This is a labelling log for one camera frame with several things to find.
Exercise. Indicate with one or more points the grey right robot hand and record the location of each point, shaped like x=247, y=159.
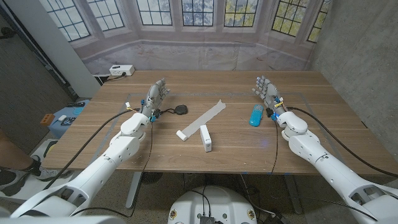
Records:
x=270, y=93

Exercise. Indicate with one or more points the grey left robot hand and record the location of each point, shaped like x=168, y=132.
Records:
x=154, y=96

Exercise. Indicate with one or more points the white gauze bandage strip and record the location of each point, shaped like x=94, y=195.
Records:
x=202, y=119

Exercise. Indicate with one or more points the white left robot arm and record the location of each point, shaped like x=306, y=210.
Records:
x=102, y=165

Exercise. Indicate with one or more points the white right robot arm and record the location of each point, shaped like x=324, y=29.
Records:
x=329, y=168

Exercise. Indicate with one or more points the white USB stick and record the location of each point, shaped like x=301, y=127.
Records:
x=205, y=138

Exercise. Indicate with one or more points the blue plastic case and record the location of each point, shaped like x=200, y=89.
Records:
x=256, y=115

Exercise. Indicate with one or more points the white power strip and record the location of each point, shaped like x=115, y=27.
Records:
x=122, y=70

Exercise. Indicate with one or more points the printed window backdrop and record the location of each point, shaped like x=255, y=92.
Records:
x=199, y=49

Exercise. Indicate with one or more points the black remote control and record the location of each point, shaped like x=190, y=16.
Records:
x=75, y=104

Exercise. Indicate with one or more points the black round fan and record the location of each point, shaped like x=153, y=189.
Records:
x=151, y=177

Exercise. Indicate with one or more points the grey table leg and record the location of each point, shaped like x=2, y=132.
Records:
x=293, y=194
x=133, y=189

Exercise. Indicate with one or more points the orange brick block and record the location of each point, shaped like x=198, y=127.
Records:
x=47, y=119

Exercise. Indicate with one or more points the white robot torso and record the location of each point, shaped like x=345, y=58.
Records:
x=214, y=205

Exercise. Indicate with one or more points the white black floor mat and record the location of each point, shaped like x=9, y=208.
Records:
x=40, y=149

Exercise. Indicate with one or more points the black power adapter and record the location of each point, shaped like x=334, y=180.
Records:
x=275, y=219

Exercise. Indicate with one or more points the grey black sneaker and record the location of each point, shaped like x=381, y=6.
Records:
x=46, y=174
x=9, y=183

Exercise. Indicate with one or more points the person's bare leg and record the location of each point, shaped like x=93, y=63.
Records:
x=12, y=152

